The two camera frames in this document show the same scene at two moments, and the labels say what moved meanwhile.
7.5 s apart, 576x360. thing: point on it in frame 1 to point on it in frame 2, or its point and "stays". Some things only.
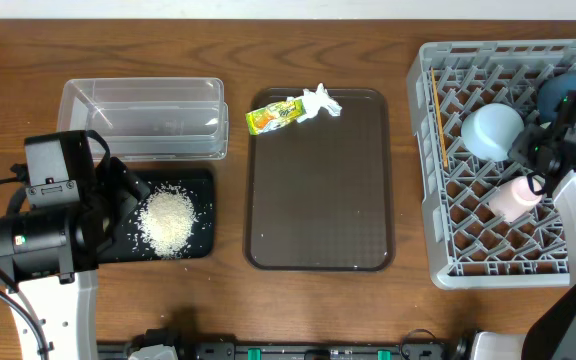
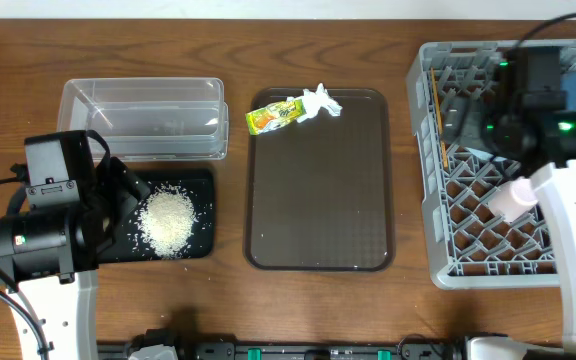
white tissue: x=315 y=101 stays
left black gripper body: x=108 y=201 stays
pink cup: x=514 y=199 stays
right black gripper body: x=527 y=148 to x=483 y=127
